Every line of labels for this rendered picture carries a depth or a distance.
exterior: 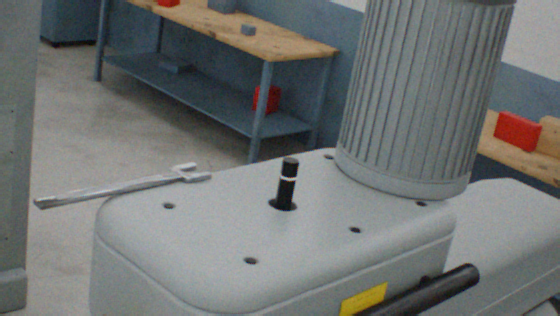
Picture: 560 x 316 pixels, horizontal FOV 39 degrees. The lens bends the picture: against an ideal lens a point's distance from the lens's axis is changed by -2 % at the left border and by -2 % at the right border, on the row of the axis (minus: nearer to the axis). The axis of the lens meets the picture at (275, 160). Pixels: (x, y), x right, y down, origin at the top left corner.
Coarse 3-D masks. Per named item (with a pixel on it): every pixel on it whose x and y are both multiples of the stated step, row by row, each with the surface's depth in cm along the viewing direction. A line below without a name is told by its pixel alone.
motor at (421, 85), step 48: (384, 0) 106; (432, 0) 101; (480, 0) 101; (384, 48) 107; (432, 48) 103; (480, 48) 104; (384, 96) 108; (432, 96) 106; (480, 96) 108; (384, 144) 110; (432, 144) 108; (384, 192) 111; (432, 192) 111
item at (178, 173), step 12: (180, 168) 106; (192, 168) 107; (132, 180) 100; (144, 180) 100; (156, 180) 101; (168, 180) 102; (180, 180) 103; (192, 180) 104; (204, 180) 105; (72, 192) 94; (84, 192) 94; (96, 192) 95; (108, 192) 96; (120, 192) 97; (36, 204) 90; (48, 204) 90; (60, 204) 91
